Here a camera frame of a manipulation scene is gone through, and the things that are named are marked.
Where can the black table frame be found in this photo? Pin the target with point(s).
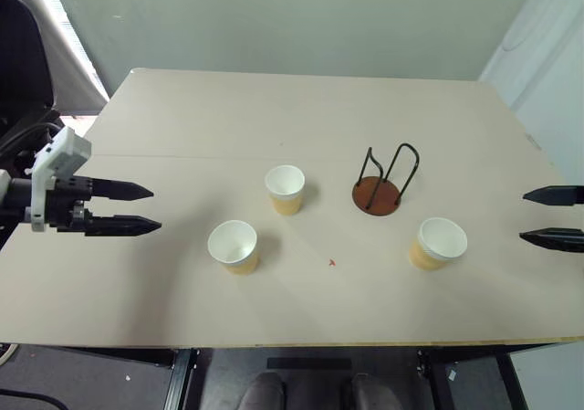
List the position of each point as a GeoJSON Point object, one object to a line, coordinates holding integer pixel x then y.
{"type": "Point", "coordinates": [182, 373]}

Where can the yellow paper cup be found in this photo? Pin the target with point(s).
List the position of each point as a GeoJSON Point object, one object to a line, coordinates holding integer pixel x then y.
{"type": "Point", "coordinates": [233, 247]}
{"type": "Point", "coordinates": [284, 190]}
{"type": "Point", "coordinates": [439, 244]}

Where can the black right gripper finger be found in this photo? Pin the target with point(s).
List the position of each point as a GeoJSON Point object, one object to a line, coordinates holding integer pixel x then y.
{"type": "Point", "coordinates": [557, 195]}
{"type": "Point", "coordinates": [554, 239]}

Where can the black office chair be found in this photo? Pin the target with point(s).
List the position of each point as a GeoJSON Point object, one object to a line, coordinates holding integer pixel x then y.
{"type": "Point", "coordinates": [23, 63]}

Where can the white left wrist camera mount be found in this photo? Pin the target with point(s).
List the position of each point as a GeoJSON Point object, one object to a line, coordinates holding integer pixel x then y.
{"type": "Point", "coordinates": [57, 169]}

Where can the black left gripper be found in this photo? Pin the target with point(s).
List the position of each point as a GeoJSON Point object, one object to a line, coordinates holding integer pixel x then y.
{"type": "Point", "coordinates": [62, 203]}

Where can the white curtain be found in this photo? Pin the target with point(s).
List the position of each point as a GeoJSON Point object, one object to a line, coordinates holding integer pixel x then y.
{"type": "Point", "coordinates": [75, 49]}

